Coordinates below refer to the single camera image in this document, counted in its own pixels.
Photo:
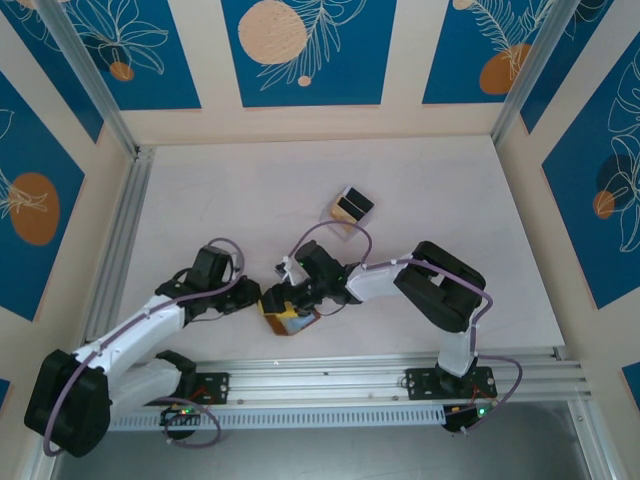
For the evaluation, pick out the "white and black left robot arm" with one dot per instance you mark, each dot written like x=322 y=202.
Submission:
x=145 y=325

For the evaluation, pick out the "left controller board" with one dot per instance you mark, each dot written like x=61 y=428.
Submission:
x=172 y=419

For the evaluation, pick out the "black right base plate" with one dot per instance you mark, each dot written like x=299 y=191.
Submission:
x=420 y=385

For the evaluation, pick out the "brown leather card holder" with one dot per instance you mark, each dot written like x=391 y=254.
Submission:
x=282 y=327

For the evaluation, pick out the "right controller board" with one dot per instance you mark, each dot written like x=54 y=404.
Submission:
x=457 y=421

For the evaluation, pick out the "aluminium frame beam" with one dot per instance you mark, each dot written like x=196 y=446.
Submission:
x=325 y=385

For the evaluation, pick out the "aluminium frame post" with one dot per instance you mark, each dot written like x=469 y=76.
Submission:
x=530 y=70
x=85 y=65

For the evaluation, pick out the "aluminium side rail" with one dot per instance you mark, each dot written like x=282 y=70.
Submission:
x=125 y=225

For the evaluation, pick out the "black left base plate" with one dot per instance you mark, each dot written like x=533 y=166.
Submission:
x=220 y=387

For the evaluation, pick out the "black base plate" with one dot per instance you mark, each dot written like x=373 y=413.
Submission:
x=420 y=385
x=220 y=387

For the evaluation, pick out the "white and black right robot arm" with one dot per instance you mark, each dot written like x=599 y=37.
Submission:
x=380 y=285

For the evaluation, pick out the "blue credit card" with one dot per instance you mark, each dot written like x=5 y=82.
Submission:
x=302 y=323

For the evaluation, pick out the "blue floral wall poster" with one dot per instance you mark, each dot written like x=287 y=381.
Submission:
x=150 y=75
x=350 y=60
x=569 y=45
x=4 y=395
x=600 y=240
x=25 y=260
x=632 y=380
x=450 y=60
x=50 y=55

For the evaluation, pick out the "black and tan credit card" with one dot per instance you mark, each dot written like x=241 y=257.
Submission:
x=354 y=196
x=362 y=206

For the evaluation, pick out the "controller board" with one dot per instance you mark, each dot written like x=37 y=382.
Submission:
x=172 y=419
x=457 y=421

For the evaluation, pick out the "beige credit card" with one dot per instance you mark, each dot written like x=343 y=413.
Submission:
x=338 y=209

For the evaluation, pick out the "aluminium frame leg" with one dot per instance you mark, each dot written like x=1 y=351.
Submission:
x=589 y=440
x=35 y=471

